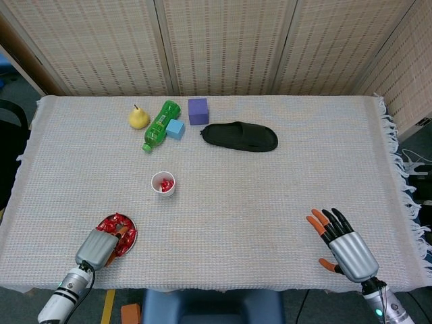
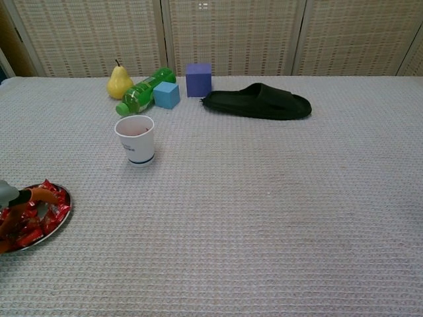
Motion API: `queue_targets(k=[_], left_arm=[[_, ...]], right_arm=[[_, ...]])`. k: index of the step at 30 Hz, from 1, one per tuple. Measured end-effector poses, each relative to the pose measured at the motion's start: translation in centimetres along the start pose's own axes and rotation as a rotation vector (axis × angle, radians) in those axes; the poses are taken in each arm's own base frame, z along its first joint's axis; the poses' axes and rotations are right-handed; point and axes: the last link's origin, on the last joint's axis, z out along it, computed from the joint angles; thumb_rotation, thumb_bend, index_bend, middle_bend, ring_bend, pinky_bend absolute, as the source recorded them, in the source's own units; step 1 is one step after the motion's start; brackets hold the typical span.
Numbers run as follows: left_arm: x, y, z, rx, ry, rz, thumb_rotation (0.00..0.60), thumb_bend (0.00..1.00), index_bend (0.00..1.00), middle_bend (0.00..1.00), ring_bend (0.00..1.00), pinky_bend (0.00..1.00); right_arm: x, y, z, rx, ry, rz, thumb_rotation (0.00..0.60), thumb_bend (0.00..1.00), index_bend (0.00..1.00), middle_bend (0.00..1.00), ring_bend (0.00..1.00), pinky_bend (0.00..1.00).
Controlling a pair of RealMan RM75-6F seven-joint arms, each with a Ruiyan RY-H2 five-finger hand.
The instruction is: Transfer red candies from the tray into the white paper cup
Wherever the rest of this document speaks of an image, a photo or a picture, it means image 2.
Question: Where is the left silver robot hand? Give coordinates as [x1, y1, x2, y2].
[0, 179, 59, 255]

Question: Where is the red candy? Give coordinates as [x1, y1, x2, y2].
[52, 190, 72, 215]
[15, 227, 46, 248]
[41, 209, 62, 235]
[40, 178, 62, 192]

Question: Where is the round metal plate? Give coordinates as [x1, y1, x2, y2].
[0, 183, 73, 254]

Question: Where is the white paper cup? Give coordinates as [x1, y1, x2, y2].
[114, 114, 155, 168]

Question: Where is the brown wooden board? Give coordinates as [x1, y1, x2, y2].
[0, 6, 37, 77]

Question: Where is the yellow pear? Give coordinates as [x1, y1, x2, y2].
[106, 59, 135, 100]

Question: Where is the green plastic bottle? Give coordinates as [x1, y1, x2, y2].
[115, 67, 177, 117]

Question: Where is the woven folding screen panel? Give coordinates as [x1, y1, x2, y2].
[0, 0, 168, 79]
[396, 31, 423, 77]
[161, 0, 307, 77]
[292, 0, 423, 77]

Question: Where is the light blue cube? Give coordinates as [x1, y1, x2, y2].
[153, 81, 181, 110]

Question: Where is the purple cube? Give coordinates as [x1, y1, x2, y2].
[185, 63, 213, 98]

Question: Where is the white woven tablecloth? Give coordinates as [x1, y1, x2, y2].
[0, 75, 423, 317]

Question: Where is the black slipper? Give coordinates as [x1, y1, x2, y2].
[199, 82, 313, 121]

